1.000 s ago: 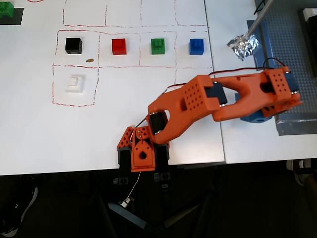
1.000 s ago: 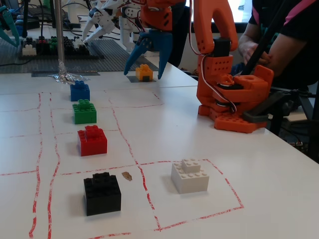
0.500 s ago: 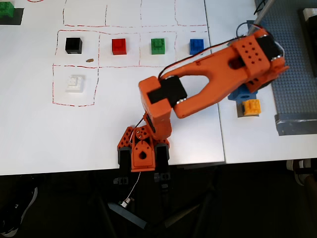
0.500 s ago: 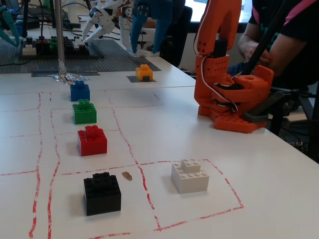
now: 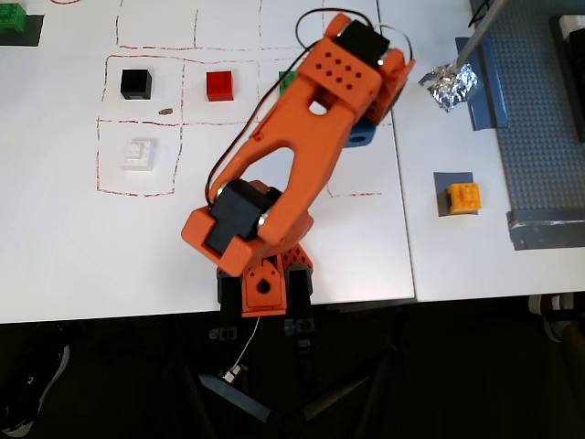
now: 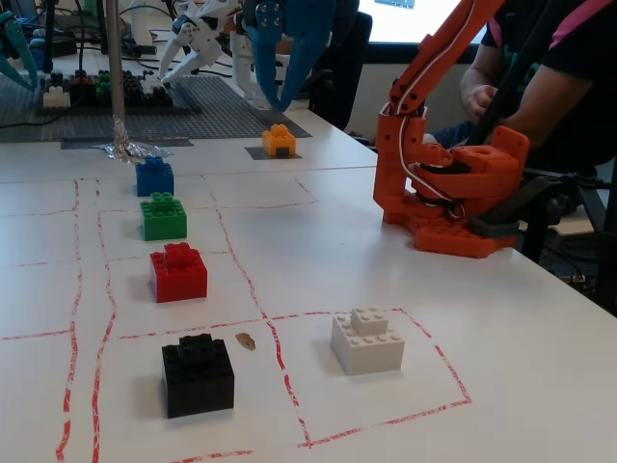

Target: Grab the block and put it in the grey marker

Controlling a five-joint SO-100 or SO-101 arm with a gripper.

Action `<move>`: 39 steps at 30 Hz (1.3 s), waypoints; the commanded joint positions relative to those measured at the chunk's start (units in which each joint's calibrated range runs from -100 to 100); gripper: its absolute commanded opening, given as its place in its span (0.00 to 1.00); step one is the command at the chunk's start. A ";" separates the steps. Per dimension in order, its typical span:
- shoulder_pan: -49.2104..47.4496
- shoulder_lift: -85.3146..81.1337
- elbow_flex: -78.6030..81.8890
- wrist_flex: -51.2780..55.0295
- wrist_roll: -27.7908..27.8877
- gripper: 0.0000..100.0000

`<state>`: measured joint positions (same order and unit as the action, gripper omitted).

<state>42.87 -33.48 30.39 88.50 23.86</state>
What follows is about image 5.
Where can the grey square tape marker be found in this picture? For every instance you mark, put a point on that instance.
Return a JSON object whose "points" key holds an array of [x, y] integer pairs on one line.
{"points": [[441, 180]]}

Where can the dark square plate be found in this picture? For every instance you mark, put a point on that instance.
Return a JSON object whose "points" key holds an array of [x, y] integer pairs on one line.
{"points": [[32, 34]]}

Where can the white and black shoe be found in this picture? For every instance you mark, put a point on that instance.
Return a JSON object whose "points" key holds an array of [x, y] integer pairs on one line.
{"points": [[555, 315]]}

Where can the small white lego block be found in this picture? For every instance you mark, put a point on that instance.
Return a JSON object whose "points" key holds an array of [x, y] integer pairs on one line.
{"points": [[573, 25]]}

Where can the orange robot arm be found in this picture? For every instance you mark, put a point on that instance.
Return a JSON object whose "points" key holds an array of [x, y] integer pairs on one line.
{"points": [[297, 137]]}

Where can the crumpled aluminium foil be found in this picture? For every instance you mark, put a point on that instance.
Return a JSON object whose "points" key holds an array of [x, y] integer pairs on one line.
{"points": [[450, 89]]}

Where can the metal pole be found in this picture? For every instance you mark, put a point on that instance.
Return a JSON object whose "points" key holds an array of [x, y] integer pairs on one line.
{"points": [[480, 34]]}

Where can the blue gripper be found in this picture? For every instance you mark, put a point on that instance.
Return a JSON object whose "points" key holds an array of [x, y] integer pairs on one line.
{"points": [[383, 111]]}

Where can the small brown scrap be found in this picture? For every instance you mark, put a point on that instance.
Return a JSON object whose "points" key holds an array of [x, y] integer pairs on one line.
{"points": [[165, 110]]}

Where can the grey lego baseplate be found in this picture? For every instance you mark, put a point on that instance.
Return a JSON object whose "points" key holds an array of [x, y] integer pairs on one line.
{"points": [[535, 114]]}

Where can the black lego block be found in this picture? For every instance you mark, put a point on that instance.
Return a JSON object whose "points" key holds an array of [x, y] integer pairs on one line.
{"points": [[135, 84]]}

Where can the long grey tape strip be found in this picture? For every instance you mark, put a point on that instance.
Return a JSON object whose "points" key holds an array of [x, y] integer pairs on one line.
{"points": [[489, 100]]}

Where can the dark grey stand leg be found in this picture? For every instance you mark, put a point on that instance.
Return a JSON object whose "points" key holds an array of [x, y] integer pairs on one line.
{"points": [[237, 398], [338, 398]]}

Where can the green lego block on plate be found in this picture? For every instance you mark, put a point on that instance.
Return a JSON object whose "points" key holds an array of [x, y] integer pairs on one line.
{"points": [[11, 17]]}

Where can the wide grey tape strip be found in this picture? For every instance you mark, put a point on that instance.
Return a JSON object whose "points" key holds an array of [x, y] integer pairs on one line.
{"points": [[544, 231]]}

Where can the orange lego block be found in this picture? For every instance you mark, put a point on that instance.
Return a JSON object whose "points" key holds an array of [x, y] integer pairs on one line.
{"points": [[464, 199]]}

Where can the red lego block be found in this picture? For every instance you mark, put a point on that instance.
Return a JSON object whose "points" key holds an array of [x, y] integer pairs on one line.
{"points": [[220, 86]]}

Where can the black table clamp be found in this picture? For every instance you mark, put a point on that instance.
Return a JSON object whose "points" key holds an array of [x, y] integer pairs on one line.
{"points": [[228, 297], [299, 292]]}

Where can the black shoe white sole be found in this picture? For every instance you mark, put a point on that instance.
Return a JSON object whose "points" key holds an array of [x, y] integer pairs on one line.
{"points": [[32, 384]]}

